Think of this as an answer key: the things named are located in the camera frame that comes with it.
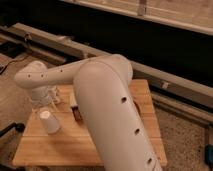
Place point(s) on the black clamp handle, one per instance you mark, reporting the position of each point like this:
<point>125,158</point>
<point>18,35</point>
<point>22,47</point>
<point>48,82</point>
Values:
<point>19,127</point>

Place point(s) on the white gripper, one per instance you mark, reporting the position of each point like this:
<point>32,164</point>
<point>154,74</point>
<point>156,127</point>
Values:
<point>40,96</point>

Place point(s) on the white plastic bottle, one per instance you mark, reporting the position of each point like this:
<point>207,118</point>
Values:
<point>54,93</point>

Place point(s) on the grey metal rail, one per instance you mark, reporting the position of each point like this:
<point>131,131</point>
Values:
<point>190,90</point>

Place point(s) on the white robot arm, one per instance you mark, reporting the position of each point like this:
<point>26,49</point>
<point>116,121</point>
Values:
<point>101,89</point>

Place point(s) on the brown eraser block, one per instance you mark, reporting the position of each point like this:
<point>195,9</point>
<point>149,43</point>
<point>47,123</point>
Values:
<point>76,113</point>

